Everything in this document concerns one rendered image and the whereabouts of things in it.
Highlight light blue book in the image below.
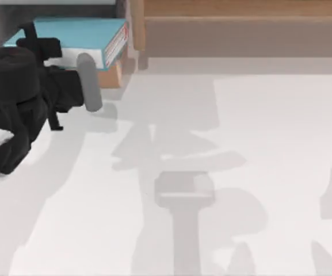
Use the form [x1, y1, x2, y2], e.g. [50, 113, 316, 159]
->
[2, 16, 129, 71]

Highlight orange brown box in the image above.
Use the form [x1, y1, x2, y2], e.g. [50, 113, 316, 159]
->
[96, 58, 124, 89]

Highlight wooden open shelf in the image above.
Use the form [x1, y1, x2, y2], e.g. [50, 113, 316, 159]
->
[132, 0, 332, 70]

